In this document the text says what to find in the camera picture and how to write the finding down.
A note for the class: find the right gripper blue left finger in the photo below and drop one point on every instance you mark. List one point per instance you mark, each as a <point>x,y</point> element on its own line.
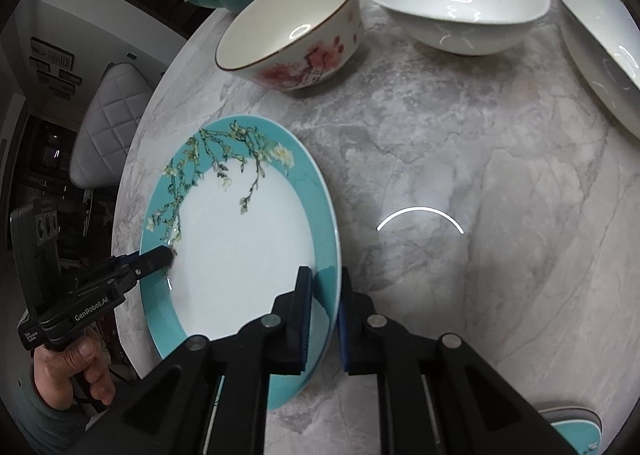
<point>294,310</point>

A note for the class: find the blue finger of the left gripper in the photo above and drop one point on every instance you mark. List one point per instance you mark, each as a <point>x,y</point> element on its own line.
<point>136,266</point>

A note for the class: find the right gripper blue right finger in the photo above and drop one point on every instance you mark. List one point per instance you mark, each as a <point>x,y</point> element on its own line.
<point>354,339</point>

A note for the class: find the cream bowl red flowers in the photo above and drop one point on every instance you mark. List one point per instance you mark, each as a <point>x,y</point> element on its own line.
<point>288,45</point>

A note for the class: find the large white bowl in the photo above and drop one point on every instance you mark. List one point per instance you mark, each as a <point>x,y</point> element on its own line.
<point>603,41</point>

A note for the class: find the grey rimmed white plate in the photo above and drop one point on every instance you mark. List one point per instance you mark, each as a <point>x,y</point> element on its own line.
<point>562,414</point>

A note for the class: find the person's left hand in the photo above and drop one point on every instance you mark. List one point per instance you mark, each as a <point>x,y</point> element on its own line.
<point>54,372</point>

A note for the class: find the light grey quilted chair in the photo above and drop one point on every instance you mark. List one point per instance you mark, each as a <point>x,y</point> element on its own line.
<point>106,133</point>

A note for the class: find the wall picture frames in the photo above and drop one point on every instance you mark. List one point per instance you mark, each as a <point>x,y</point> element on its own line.
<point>54,68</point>

